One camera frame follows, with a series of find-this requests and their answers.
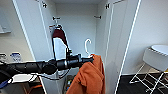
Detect white hanger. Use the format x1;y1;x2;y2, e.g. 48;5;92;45
83;37;95;58
52;22;65;34

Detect orange garment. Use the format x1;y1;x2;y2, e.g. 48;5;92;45
64;54;107;94

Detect maroon white jacket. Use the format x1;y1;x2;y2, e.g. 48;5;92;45
51;28;72;64

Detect dark floor clutter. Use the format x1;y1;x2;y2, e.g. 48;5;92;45
64;74;77;94

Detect white wardrobe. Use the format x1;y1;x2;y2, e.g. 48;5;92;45
34;0;116;94

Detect orange stand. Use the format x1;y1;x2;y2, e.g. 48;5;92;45
28;83;45;94

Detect black door hinge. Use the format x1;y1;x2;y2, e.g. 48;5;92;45
104;2;111;10
41;2;48;9

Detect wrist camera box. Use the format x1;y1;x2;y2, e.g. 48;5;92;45
65;47;74;58

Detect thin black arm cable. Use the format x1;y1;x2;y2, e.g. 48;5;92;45
39;68;72;82

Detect black wall hook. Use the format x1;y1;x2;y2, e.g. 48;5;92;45
93;14;102;20
51;16;62;22

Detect blue white wall sticker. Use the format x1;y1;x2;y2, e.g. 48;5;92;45
9;51;23;63

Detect white wall-mounted box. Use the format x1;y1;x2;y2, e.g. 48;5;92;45
0;16;12;34

